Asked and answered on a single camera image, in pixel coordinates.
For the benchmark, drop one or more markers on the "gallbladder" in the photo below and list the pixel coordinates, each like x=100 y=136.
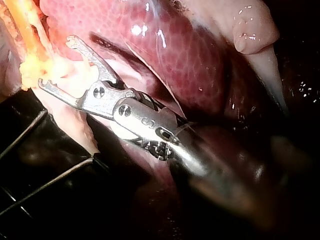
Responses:
x=30 y=72

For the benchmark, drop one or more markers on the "pale fatty tissue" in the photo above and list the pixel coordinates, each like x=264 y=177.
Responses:
x=255 y=30
x=75 y=125

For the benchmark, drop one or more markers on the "right arm instrument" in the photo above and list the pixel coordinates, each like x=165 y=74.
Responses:
x=130 y=112

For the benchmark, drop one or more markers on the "right arm instrument jaw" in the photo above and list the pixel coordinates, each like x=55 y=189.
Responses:
x=63 y=96
x=100 y=67

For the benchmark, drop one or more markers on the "dark red liver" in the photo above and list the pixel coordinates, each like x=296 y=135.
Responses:
x=180 y=57

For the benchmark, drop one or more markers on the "dark right arm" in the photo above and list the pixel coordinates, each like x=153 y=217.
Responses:
x=250 y=195

